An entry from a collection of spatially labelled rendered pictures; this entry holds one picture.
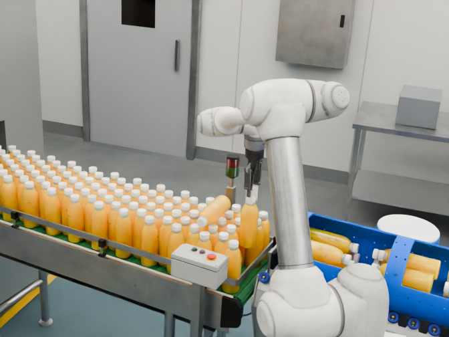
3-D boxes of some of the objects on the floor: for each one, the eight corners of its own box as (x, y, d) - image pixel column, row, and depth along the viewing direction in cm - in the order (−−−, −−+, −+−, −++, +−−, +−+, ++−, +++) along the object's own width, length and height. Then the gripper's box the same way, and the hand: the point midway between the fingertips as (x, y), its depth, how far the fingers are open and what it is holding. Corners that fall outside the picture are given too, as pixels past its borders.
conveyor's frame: (226, 472, 281) (240, 304, 246) (-40, 352, 344) (-59, 205, 310) (267, 404, 321) (283, 252, 287) (22, 308, 385) (11, 174, 351)
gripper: (254, 156, 239) (250, 212, 248) (272, 144, 252) (267, 196, 261) (236, 152, 242) (234, 207, 251) (254, 140, 256) (251, 192, 265)
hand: (251, 194), depth 255 cm, fingers closed on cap, 4 cm apart
